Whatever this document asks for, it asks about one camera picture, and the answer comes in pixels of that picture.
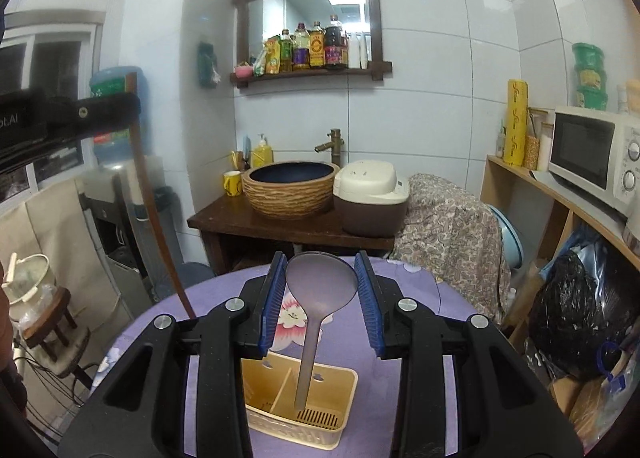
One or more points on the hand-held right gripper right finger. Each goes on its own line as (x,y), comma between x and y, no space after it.
(367,308)

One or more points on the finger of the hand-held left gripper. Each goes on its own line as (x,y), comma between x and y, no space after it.
(100,110)

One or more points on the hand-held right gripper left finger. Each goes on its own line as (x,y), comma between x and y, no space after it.
(272,308)

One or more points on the grey plastic rice spoon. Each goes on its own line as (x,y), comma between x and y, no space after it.
(320,288)

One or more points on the beige plastic utensil holder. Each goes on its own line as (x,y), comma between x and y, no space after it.
(330,388)

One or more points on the brown wooden chopstick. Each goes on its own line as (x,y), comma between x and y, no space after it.
(150,188)

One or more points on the blue water jug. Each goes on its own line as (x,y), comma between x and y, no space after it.
(112,87)

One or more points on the window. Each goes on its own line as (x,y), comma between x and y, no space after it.
(55,62)

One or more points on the purple floral tablecloth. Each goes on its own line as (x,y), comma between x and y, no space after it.
(442,288)

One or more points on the dark wooden vanity table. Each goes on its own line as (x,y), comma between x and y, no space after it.
(235,223)

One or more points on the white and brown rice cooker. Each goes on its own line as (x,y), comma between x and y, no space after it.
(370,203)

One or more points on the woven pattern wash basin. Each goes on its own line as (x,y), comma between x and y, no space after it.
(290,198)

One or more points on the floral patterned cloth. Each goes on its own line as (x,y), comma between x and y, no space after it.
(450,233)

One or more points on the water dispenser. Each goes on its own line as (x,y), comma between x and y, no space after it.
(125,238)

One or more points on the yellow mug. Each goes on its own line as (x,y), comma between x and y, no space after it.
(232,184)

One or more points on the pink bowl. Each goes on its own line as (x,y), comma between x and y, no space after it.
(243,71)

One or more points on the yellow soap dispenser bottle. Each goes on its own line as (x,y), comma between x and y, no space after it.
(262,155)

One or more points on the light blue plastic basin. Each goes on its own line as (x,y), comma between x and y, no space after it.
(510,238)

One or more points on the brass faucet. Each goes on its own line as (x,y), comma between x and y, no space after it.
(334,145)

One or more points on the yellow seasoning packet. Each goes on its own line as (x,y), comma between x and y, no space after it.
(272,57)

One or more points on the green oil bottle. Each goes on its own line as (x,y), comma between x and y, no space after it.
(285,52)

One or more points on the black plastic bag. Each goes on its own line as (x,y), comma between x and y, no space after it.
(575,313)

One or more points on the light wooden shelf unit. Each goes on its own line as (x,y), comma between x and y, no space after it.
(550,208)

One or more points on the purple label oil bottle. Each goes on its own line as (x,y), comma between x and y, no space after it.
(301,50)

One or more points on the small wooden stool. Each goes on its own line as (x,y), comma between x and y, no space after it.
(50,323)

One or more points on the blue plastic bag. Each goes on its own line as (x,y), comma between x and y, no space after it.
(580,248)

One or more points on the jar of yellow grains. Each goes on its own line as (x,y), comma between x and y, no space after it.
(531,152)

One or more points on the yellow label oil bottle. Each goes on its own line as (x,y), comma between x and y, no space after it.
(317,47)

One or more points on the yellow wrap roll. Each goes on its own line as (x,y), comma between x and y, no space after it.
(516,122)

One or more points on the white microwave oven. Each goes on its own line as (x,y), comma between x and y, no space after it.
(585,147)

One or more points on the green wall packet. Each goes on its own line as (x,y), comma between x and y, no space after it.
(207,65)

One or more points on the wooden framed wall mirror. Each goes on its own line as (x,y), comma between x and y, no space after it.
(320,2)

